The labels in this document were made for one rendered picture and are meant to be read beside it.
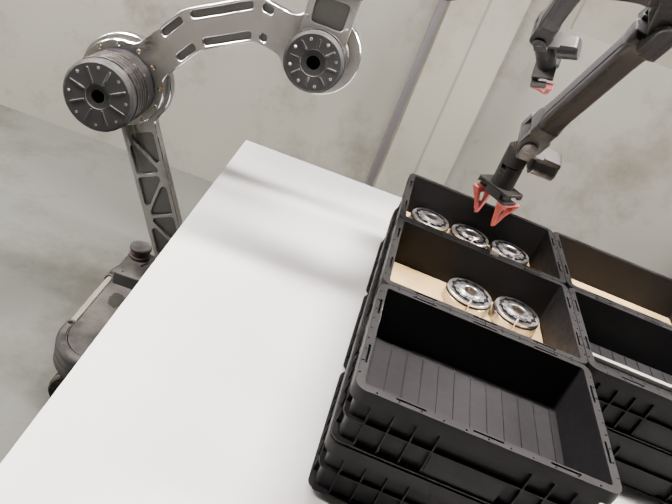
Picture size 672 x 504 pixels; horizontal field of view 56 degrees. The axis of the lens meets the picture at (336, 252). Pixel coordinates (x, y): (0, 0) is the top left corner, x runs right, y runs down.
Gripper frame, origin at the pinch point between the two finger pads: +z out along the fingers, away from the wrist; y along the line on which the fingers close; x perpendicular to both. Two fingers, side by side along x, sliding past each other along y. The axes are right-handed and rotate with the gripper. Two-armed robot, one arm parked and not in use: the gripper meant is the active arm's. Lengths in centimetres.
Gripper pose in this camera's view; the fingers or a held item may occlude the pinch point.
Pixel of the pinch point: (485, 216)
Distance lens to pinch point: 163.5
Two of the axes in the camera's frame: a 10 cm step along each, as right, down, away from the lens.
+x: -7.9, 0.6, -6.1
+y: -5.2, -5.9, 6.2
